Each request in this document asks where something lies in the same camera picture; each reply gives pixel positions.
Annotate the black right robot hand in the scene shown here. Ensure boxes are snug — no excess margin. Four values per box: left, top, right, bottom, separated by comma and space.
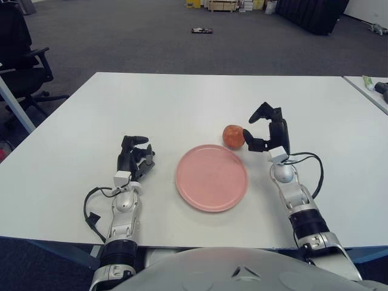
242, 102, 291, 155

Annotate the small red item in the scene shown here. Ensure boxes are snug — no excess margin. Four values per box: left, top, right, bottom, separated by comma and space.
0, 141, 15, 163

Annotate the black cabinet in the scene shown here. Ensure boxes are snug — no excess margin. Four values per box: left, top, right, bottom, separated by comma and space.
275, 0, 350, 36

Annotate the grey blue table leg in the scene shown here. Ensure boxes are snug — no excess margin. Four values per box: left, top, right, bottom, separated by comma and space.
0, 74, 35, 135

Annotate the red yellow apple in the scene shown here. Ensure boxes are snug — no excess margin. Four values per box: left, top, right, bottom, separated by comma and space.
222, 124, 246, 150

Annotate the pink round plate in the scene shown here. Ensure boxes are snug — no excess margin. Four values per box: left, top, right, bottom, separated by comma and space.
175, 144, 250, 213

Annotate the wooden crate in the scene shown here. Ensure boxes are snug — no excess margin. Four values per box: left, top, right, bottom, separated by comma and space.
208, 0, 238, 13

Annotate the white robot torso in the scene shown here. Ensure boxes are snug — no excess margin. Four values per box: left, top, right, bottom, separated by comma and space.
109, 247, 386, 291

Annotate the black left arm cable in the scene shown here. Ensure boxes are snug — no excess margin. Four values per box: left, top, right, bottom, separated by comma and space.
83, 187, 118, 243

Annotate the grey bin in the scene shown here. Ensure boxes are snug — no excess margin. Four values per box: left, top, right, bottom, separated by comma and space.
20, 0, 37, 15

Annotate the grey robot dog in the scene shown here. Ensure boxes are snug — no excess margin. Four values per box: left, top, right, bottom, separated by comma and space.
367, 23, 388, 36

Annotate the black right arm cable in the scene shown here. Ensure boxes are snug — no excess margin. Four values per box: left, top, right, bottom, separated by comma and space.
287, 152, 324, 199

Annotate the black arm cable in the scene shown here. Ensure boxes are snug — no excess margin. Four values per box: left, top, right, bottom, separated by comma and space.
83, 187, 118, 243
287, 152, 324, 199

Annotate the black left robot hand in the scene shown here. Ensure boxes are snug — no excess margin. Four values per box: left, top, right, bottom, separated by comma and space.
116, 135, 157, 182

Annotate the black office chair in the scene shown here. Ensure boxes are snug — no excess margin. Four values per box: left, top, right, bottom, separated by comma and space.
0, 2, 69, 128

